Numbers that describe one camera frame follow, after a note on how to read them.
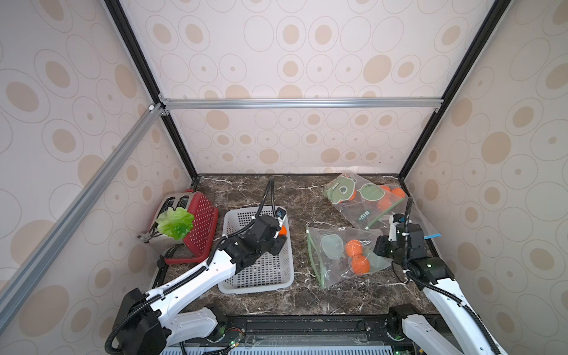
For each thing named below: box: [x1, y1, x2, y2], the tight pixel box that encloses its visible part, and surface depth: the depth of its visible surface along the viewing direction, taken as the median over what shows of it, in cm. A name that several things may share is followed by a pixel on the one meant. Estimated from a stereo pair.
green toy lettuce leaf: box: [155, 207, 195, 241], surface depth 80 cm
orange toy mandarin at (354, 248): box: [346, 239, 364, 257], surface depth 83 cm
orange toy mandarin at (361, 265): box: [352, 254, 371, 275], surface depth 83 cm
